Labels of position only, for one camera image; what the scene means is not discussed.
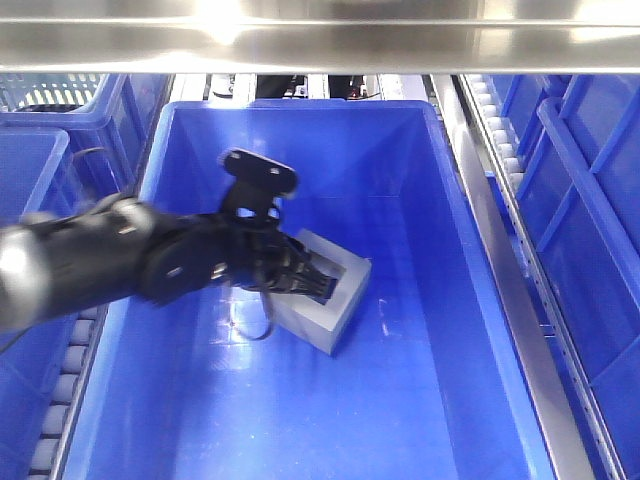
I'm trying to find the large blue target bin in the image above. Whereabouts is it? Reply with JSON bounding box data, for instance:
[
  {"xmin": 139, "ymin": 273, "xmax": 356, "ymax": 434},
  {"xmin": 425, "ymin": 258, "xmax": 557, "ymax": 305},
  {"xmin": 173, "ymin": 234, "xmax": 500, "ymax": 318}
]
[{"xmin": 64, "ymin": 101, "xmax": 553, "ymax": 479}]

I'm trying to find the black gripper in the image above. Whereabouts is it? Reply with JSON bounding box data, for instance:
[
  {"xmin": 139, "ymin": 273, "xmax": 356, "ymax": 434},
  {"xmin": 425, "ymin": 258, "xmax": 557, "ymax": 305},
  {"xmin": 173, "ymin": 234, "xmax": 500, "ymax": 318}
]
[{"xmin": 199, "ymin": 214, "xmax": 338, "ymax": 301}]

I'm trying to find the white roller conveyor track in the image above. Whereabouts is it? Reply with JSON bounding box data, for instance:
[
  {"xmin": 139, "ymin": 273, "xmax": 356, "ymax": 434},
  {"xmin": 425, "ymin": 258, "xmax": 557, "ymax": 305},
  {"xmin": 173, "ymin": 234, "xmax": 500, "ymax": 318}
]
[{"xmin": 458, "ymin": 74, "xmax": 626, "ymax": 479}]

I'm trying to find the black cable loop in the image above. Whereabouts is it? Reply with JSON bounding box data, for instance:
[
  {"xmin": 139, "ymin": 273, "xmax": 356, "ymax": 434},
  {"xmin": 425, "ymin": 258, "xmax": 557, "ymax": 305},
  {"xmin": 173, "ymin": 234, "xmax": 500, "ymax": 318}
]
[{"xmin": 234, "ymin": 289, "xmax": 277, "ymax": 342}]

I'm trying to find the gray square hollow base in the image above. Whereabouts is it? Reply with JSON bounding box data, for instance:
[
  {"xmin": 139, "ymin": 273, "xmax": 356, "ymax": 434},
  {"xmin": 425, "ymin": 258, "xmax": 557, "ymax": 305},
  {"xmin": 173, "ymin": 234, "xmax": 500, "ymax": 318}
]
[{"xmin": 268, "ymin": 229, "xmax": 371, "ymax": 355}]

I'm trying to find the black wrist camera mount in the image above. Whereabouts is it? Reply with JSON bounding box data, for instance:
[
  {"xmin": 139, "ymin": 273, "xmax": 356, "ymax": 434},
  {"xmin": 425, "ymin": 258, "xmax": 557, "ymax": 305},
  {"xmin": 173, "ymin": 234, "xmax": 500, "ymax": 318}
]
[{"xmin": 219, "ymin": 149, "xmax": 299, "ymax": 225}]

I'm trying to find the blue bin far right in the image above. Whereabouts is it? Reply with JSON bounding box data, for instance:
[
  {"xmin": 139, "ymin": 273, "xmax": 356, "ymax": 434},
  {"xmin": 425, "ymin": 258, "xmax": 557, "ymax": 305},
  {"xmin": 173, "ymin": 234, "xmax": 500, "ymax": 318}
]
[{"xmin": 484, "ymin": 74, "xmax": 639, "ymax": 479}]

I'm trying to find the blue bin left side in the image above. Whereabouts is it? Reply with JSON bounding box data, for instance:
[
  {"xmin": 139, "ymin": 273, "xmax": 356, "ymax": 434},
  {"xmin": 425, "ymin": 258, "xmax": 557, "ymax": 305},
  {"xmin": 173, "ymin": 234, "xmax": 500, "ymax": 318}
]
[{"xmin": 1, "ymin": 73, "xmax": 173, "ymax": 479}]

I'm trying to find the steel crossbar rail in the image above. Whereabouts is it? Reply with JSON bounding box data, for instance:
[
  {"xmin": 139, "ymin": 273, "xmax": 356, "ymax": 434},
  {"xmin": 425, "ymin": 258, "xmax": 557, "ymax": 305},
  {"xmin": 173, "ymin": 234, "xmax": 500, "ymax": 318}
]
[{"xmin": 1, "ymin": 1, "xmax": 639, "ymax": 74}]

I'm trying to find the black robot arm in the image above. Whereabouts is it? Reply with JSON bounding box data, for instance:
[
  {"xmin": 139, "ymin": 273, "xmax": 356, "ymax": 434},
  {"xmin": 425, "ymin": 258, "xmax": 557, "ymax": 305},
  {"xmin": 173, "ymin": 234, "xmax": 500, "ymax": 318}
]
[{"xmin": 1, "ymin": 195, "xmax": 337, "ymax": 332}]

